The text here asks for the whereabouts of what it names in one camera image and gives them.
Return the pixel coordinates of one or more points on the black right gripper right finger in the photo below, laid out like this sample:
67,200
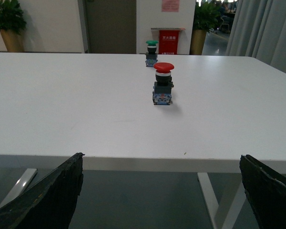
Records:
265,190

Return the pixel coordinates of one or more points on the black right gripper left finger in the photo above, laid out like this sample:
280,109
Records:
48,204

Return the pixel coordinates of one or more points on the red mushroom push button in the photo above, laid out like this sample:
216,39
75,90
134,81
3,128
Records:
162,89

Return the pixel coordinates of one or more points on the green mushroom push button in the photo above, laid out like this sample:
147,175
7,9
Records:
151,55

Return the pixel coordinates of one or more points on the grey curtain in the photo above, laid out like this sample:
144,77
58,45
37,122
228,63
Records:
259,31

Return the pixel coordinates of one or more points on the grey door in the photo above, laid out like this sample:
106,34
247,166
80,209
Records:
111,26

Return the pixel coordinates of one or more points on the red fire extinguisher cabinet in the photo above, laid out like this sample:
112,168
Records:
168,40

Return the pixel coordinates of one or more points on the left potted plant gold pot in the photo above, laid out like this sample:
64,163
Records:
12,24

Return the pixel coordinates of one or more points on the potted plant gold pot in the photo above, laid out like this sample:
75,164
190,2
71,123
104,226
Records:
12,24
205,19

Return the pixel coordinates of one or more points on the right potted plant gold pot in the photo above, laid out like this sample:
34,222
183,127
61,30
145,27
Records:
205,19

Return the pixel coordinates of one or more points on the white table leg frame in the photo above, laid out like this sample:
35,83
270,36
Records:
223,193

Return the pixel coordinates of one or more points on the pink wall notice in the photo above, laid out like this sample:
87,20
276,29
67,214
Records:
170,5

